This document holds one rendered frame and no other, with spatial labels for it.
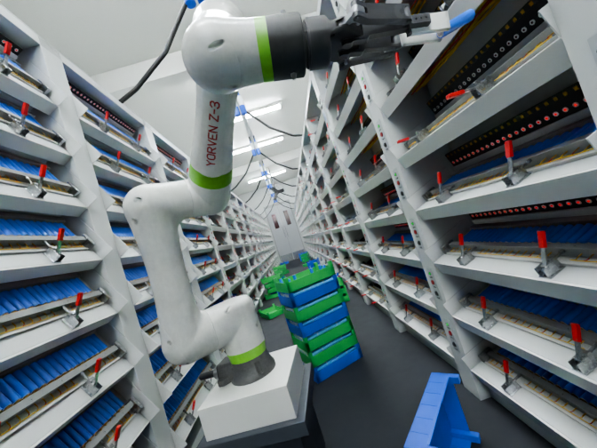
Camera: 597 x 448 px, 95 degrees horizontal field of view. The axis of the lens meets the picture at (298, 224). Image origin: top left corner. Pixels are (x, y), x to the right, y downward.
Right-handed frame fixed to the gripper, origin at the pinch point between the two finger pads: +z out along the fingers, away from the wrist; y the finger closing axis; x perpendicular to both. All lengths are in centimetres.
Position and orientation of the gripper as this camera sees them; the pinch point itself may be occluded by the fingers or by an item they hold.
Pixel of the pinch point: (424, 29)
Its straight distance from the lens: 60.1
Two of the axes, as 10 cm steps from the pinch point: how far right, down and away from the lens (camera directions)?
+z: 9.9, -1.6, 0.3
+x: 1.6, 9.9, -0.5
